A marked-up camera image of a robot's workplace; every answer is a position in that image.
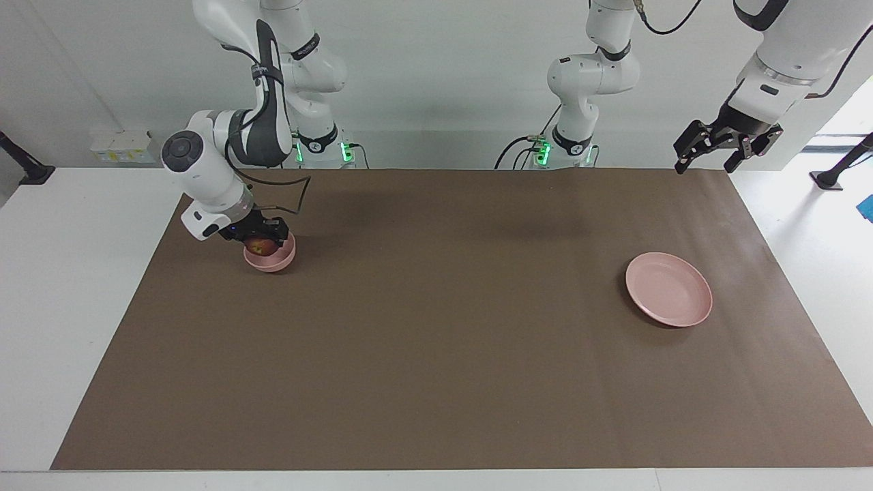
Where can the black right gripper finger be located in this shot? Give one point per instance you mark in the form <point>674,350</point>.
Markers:
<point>278,230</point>
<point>240,239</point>

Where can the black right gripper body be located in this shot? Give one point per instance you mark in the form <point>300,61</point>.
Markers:
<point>251,225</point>

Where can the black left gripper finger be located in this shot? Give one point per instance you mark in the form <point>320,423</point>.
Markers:
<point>758,142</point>
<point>696,140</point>

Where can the pink bowl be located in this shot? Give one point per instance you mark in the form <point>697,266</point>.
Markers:
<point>273,260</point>

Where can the blue object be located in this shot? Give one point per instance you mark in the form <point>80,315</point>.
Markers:
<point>867,208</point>

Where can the black stand foot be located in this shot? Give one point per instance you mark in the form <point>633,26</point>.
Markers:
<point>832,179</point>
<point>31,174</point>

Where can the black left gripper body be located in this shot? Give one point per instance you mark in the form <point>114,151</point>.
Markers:
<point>736,126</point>

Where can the white power strip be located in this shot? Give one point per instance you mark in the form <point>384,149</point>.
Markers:
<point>126,146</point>

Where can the brown paper table mat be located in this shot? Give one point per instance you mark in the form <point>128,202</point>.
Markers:
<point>436,341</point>

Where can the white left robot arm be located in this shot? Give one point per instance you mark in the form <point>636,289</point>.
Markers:
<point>586,75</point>

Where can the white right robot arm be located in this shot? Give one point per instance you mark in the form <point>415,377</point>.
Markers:
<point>198,170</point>

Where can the pink plate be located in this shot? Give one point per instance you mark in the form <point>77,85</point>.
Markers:
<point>668,290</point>

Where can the dark red apple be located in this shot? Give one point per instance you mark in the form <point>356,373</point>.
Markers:
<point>260,245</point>

